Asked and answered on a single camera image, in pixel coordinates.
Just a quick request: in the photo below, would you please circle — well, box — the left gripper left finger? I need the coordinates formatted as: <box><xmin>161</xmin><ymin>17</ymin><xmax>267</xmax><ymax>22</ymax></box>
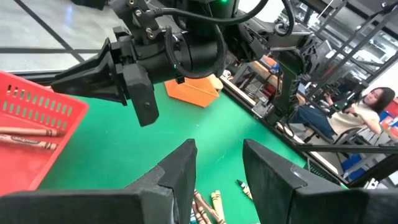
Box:
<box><xmin>0</xmin><ymin>139</ymin><xmax>198</xmax><ymax>224</ymax></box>

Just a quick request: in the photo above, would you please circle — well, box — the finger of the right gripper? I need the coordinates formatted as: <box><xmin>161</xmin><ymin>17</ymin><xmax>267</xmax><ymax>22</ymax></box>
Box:
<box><xmin>51</xmin><ymin>63</ymin><xmax>159</xmax><ymax>127</ymax></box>
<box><xmin>62</xmin><ymin>39</ymin><xmax>114</xmax><ymax>78</ymax></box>

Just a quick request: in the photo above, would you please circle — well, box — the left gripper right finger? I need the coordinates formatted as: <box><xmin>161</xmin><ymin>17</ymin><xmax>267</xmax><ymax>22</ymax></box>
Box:
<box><xmin>242</xmin><ymin>139</ymin><xmax>398</xmax><ymax>224</ymax></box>

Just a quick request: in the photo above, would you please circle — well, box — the brown crayon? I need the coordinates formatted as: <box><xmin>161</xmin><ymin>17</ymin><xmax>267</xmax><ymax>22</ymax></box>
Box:
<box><xmin>191</xmin><ymin>200</ymin><xmax>208</xmax><ymax>224</ymax></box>
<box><xmin>192</xmin><ymin>189</ymin><xmax>226</xmax><ymax>224</ymax></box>
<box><xmin>0</xmin><ymin>133</ymin><xmax>60</xmax><ymax>151</ymax></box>
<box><xmin>0</xmin><ymin>126</ymin><xmax>67</xmax><ymax>138</ymax></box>

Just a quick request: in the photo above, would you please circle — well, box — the black plastic basket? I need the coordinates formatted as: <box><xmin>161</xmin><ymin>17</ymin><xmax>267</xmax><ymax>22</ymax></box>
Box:
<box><xmin>306</xmin><ymin>157</ymin><xmax>342</xmax><ymax>187</ymax></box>

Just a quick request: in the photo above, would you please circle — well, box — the orange plastic basket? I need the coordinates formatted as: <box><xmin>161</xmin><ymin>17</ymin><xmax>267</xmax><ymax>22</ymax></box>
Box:
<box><xmin>164</xmin><ymin>74</ymin><xmax>220</xmax><ymax>108</ymax></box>

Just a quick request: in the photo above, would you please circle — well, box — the red plastic basket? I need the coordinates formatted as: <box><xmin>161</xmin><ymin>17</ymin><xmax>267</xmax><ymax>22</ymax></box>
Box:
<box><xmin>0</xmin><ymin>70</ymin><xmax>90</xmax><ymax>197</ymax></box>

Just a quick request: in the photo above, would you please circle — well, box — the yellow crayon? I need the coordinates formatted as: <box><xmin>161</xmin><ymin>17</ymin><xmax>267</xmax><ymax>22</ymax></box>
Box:
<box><xmin>210</xmin><ymin>191</ymin><xmax>220</xmax><ymax>218</ymax></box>
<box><xmin>215</xmin><ymin>189</ymin><xmax>226</xmax><ymax>222</ymax></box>

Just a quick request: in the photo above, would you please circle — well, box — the person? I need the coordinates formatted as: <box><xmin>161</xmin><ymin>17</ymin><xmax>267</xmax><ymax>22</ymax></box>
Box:
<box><xmin>290</xmin><ymin>86</ymin><xmax>396</xmax><ymax>147</ymax></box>

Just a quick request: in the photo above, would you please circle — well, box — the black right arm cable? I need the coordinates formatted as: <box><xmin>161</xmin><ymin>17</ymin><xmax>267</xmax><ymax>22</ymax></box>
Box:
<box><xmin>146</xmin><ymin>0</ymin><xmax>296</xmax><ymax>80</ymax></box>

